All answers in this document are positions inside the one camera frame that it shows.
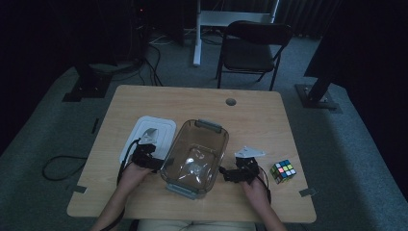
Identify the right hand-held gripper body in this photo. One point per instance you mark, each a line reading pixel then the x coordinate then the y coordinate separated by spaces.
pixel 248 168

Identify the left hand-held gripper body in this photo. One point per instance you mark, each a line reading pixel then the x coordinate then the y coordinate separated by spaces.
pixel 144 155

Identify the clear plastic storage container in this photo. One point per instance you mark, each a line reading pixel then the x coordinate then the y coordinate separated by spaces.
pixel 195 160

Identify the white container lid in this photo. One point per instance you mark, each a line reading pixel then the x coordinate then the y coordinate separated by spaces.
pixel 162 128

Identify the colourful puzzle cube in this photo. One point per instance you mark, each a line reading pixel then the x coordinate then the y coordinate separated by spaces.
pixel 283 171

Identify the person's left hand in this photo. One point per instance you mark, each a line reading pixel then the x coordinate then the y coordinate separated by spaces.
pixel 133 176

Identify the person's right hand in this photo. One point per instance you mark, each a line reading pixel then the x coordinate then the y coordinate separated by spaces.
pixel 256 192

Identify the grey tape strip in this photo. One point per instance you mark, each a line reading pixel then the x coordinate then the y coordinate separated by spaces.
pixel 80 189
pixel 308 192

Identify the black stand with square base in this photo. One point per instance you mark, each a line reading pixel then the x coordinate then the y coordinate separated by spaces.
pixel 88 85

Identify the black slanted stand with base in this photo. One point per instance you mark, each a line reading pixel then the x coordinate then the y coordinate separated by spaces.
pixel 316 94

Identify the black folding chair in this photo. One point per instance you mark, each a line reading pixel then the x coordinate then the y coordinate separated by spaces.
pixel 248 54

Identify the dark computer tower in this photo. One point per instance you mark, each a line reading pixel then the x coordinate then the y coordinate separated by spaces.
pixel 141 29

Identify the white desk frame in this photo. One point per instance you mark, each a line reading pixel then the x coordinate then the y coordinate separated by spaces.
pixel 221 17

